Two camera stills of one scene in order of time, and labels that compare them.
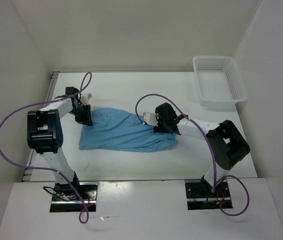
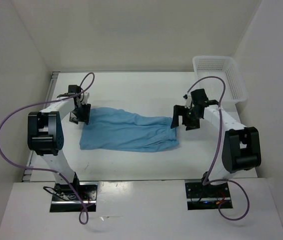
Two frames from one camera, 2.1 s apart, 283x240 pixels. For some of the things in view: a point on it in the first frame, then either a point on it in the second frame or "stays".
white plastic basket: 218,81 stays
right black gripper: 160,128 -> 179,110
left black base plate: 65,199 stays
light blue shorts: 122,130 stays
